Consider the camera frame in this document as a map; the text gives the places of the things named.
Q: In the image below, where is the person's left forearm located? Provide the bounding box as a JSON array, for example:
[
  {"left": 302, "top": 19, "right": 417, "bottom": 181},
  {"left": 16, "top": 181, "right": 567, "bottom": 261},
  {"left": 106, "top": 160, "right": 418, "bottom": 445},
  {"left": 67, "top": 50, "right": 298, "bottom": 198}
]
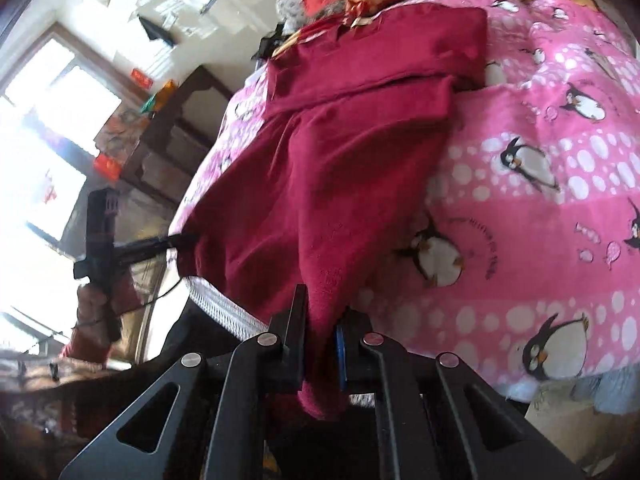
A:
[{"left": 59, "top": 327, "right": 112, "bottom": 366}]

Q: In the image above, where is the cardboard box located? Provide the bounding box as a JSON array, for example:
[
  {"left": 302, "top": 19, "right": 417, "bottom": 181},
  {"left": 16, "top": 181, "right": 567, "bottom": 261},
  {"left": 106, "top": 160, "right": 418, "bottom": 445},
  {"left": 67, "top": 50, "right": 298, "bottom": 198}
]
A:
[{"left": 522, "top": 377, "right": 640, "bottom": 468}]

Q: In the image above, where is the thin black cable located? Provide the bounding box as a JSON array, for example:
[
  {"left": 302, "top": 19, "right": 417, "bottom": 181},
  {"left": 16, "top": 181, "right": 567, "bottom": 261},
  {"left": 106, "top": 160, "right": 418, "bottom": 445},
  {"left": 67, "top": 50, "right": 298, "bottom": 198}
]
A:
[{"left": 75, "top": 260, "right": 187, "bottom": 332}]

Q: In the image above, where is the colourful printed box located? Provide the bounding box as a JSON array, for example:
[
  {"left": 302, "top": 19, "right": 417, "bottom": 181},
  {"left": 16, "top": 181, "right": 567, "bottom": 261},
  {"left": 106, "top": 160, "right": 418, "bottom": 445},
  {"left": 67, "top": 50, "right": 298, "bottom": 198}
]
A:
[{"left": 94, "top": 101, "right": 147, "bottom": 157}]

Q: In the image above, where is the black hanging cloth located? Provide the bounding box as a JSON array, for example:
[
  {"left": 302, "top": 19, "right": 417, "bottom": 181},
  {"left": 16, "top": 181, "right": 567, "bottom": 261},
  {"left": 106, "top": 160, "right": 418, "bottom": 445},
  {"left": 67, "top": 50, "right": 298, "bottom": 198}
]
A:
[{"left": 138, "top": 16, "right": 177, "bottom": 47}]

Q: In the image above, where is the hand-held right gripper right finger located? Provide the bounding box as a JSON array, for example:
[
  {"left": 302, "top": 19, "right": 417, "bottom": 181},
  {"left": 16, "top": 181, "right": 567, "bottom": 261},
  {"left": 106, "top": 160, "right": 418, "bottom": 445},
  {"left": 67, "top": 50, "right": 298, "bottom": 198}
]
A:
[{"left": 335, "top": 310, "right": 587, "bottom": 480}]

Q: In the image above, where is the person's left hand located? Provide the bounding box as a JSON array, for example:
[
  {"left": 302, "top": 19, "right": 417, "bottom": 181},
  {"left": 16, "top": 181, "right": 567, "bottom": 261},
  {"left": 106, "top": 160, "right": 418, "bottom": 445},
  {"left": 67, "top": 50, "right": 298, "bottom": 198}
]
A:
[{"left": 75, "top": 285, "right": 115, "bottom": 343}]

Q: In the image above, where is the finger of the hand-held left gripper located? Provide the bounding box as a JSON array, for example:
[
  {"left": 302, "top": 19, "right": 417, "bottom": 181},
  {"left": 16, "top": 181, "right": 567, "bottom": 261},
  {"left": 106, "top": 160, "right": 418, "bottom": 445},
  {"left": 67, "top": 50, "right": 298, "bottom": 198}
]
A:
[{"left": 117, "top": 232, "right": 201, "bottom": 265}]

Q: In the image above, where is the dark red sweater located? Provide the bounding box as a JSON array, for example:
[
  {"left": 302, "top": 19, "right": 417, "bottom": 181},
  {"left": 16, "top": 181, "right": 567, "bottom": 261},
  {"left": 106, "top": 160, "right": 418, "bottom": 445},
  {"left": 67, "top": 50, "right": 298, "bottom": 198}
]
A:
[{"left": 175, "top": 5, "right": 490, "bottom": 421}]

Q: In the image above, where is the pink penguin print blanket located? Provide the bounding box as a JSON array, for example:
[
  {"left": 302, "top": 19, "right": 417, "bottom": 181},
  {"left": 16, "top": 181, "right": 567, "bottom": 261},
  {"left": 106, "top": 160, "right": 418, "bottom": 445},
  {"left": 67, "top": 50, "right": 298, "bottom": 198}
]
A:
[{"left": 170, "top": 0, "right": 640, "bottom": 401}]

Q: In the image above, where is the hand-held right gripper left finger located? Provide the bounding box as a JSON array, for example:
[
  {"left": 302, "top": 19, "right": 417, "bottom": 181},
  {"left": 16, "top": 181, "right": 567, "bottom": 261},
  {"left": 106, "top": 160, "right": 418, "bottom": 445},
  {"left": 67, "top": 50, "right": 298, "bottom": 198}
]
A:
[{"left": 60, "top": 285, "right": 308, "bottom": 480}]

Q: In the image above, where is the dark wooden table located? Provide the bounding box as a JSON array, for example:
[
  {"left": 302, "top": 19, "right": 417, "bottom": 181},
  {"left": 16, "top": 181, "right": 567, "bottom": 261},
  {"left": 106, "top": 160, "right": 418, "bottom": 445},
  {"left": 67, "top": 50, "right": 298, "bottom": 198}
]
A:
[{"left": 119, "top": 65, "right": 237, "bottom": 203}]

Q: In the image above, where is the window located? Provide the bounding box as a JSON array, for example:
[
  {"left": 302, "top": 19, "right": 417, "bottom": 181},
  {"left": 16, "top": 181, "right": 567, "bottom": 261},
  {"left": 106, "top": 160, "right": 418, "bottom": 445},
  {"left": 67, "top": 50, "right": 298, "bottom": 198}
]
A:
[{"left": 0, "top": 24, "right": 123, "bottom": 356}]

